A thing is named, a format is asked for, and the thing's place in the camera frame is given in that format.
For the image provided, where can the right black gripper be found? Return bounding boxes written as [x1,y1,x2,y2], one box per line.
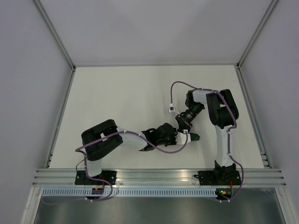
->
[175,103,203,132]

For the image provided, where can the dark green cloth napkin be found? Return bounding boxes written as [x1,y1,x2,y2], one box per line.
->
[188,133,200,142]

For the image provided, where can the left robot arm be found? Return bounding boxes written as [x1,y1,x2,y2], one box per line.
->
[81,119,178,185]

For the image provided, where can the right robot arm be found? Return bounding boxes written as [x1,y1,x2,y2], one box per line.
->
[175,89,241,186]

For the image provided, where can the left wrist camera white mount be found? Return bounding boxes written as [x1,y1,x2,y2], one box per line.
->
[176,129,191,145]

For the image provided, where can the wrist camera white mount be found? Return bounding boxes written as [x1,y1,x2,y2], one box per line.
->
[176,129,191,145]
[168,103,179,114]

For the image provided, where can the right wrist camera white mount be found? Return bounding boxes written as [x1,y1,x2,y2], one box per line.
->
[168,103,179,114]

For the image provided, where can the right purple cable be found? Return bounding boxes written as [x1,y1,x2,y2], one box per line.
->
[170,81,245,203]

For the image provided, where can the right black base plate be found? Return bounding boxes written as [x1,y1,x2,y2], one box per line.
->
[198,171,241,186]

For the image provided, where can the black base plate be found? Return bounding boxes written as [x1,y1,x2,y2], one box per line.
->
[75,170,116,186]
[198,171,241,186]

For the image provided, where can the white slotted cable duct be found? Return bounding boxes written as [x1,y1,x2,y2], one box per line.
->
[43,187,216,197]

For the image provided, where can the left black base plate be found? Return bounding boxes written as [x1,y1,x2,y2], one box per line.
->
[75,170,116,186]

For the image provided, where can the aluminium front rail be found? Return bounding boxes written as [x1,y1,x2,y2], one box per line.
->
[32,168,286,188]

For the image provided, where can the right aluminium frame post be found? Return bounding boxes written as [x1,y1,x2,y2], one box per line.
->
[235,0,280,70]

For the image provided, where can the aluminium frame post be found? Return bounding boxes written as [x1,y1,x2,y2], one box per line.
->
[31,0,77,70]
[235,0,280,70]

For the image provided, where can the left aluminium frame post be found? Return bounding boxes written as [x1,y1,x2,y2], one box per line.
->
[31,0,77,70]

